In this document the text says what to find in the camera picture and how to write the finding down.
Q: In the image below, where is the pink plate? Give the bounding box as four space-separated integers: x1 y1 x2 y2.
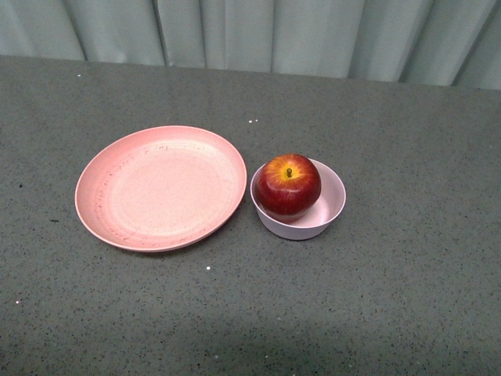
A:
74 125 247 252

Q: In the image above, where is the light pink bowl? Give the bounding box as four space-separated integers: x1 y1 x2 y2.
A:
250 159 346 240

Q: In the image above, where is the white curtain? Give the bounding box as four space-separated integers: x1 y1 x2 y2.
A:
1 0 500 89

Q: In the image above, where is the red apple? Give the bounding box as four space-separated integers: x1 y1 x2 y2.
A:
256 154 322 222

